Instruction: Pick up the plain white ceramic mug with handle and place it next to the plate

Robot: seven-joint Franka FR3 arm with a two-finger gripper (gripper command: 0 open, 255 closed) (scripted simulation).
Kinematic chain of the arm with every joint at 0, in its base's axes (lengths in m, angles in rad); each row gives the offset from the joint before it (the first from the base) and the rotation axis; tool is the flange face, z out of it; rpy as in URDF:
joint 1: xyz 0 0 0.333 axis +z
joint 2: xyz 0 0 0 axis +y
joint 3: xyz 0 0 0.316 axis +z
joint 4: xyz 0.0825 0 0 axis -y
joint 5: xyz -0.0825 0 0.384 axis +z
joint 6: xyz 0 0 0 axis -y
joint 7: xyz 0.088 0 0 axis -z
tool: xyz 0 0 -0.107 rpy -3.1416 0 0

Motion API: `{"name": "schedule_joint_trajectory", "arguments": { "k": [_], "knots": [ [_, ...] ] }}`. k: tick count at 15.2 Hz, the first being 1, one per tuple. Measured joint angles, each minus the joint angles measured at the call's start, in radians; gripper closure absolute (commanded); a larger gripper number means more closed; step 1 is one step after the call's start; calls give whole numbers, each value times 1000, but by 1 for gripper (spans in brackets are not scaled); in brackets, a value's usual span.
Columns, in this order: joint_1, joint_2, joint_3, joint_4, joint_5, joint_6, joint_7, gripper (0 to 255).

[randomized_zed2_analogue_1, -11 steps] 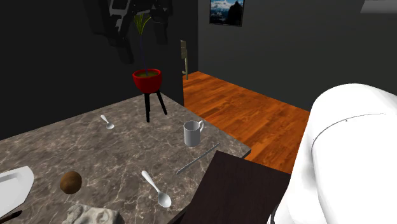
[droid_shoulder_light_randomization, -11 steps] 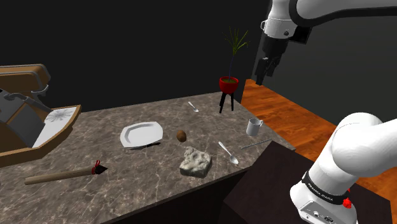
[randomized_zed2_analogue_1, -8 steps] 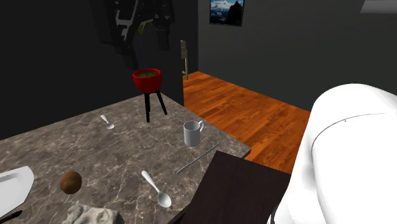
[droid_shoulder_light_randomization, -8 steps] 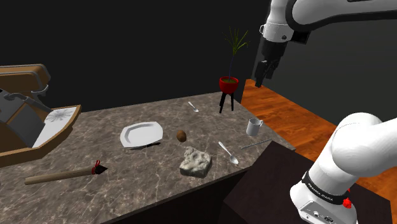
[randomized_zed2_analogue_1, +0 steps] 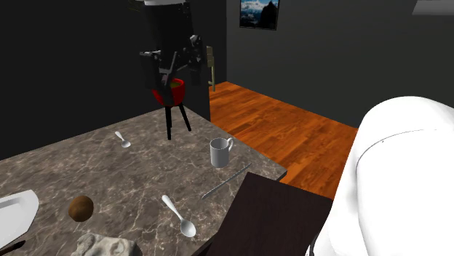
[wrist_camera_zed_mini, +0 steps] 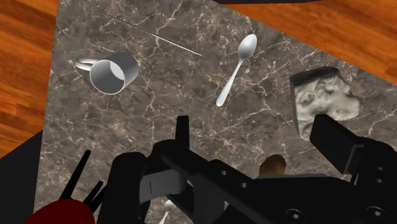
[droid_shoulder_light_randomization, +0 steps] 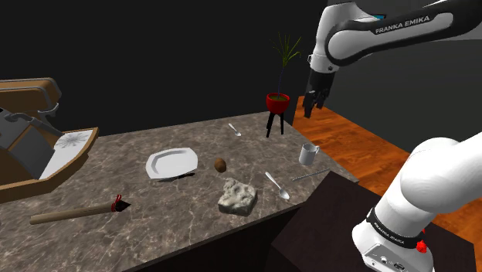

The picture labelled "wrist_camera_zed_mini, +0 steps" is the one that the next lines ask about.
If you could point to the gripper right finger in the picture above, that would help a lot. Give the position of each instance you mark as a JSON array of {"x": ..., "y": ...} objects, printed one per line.
[{"x": 372, "y": 173}]

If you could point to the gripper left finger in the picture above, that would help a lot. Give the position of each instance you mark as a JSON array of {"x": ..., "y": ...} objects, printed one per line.
[{"x": 217, "y": 180}]

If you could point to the silver metal spoon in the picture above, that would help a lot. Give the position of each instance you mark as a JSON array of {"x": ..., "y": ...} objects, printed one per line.
[
  {"x": 168, "y": 207},
  {"x": 247, "y": 47}
]

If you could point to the brown round thing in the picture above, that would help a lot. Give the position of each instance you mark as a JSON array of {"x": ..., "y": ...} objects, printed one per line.
[{"x": 273, "y": 165}]

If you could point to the grey rough stone chunk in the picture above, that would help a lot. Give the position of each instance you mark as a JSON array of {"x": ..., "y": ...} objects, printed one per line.
[{"x": 325, "y": 99}]

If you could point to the short black stick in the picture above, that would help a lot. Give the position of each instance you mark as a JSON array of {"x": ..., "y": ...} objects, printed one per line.
[{"x": 93, "y": 193}]

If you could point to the long black stick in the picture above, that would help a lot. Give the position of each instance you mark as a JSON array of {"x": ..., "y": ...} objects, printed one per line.
[{"x": 76, "y": 173}]

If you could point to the silver metal mug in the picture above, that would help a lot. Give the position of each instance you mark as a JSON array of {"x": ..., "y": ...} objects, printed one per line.
[{"x": 119, "y": 73}]

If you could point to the dark red round thing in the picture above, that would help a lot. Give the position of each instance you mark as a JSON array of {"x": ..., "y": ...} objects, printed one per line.
[{"x": 62, "y": 214}]

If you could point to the thin silver metal rod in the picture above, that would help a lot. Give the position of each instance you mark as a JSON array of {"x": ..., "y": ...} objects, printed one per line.
[{"x": 149, "y": 33}]

